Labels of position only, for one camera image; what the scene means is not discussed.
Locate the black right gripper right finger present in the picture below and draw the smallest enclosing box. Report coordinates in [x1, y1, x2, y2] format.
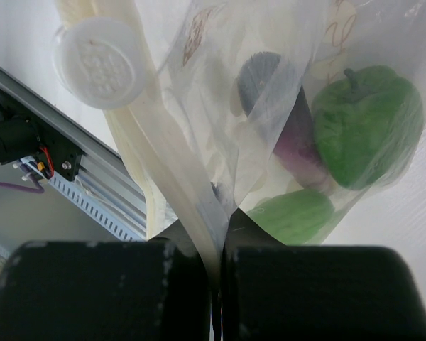
[222, 210, 426, 340]

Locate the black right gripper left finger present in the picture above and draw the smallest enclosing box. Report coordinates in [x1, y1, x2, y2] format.
[0, 240, 210, 340]

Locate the light green pepper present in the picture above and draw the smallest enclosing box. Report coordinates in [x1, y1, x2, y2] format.
[247, 189, 335, 245]

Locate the clear dotted zip top bag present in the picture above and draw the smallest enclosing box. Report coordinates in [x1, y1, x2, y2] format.
[53, 1, 426, 283]

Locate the green bell pepper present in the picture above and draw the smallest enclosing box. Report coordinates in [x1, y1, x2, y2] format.
[312, 65, 424, 190]

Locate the purple eggplant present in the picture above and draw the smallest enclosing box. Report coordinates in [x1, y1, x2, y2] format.
[237, 51, 333, 193]

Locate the aluminium front rail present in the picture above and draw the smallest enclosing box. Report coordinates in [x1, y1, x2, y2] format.
[0, 68, 146, 241]

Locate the white slotted cable duct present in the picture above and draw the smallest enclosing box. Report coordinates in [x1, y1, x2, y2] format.
[43, 173, 146, 242]

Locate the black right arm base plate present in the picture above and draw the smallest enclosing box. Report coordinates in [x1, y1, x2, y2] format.
[0, 89, 82, 181]

